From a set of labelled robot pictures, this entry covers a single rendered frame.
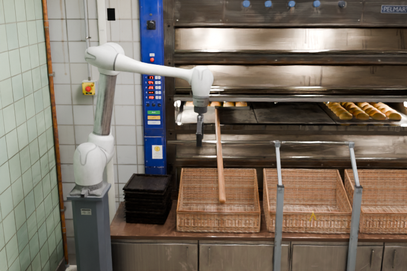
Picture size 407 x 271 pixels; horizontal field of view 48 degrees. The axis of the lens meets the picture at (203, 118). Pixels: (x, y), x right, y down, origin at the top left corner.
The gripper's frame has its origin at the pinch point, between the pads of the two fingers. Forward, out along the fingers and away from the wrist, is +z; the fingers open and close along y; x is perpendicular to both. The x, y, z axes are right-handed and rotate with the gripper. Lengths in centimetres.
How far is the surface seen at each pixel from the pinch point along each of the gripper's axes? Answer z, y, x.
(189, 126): 14, -79, -14
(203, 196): 66, -71, -2
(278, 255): 82, -22, 50
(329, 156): 34, -80, 89
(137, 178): 49, -61, -49
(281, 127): 14, -82, 54
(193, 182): 56, -73, -9
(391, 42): -50, -85, 126
